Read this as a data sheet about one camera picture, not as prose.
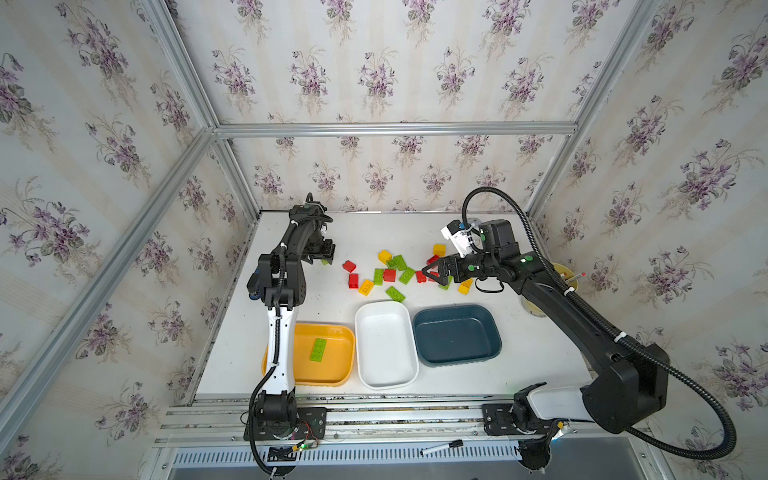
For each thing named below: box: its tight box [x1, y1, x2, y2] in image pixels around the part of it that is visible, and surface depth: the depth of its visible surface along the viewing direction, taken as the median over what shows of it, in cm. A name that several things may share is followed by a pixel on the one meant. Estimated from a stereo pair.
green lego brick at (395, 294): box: [385, 286, 406, 303], surface depth 99 cm
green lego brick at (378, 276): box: [374, 268, 384, 286], surface depth 103 cm
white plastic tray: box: [355, 301, 419, 390], surface depth 86 cm
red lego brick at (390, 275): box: [384, 269, 397, 283], surface depth 103 cm
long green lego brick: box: [309, 338, 327, 363], surface depth 85 cm
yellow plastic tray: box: [262, 323, 355, 387], surface depth 85 cm
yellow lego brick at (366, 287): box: [358, 279, 374, 297], surface depth 100 cm
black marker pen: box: [420, 439, 464, 456], surface depth 72 cm
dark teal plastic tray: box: [413, 304, 503, 367], surface depth 90 cm
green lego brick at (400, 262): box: [393, 254, 408, 271], surface depth 106 cm
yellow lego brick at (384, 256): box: [377, 250, 393, 265], surface depth 107 cm
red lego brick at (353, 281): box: [348, 273, 359, 289], surface depth 100 cm
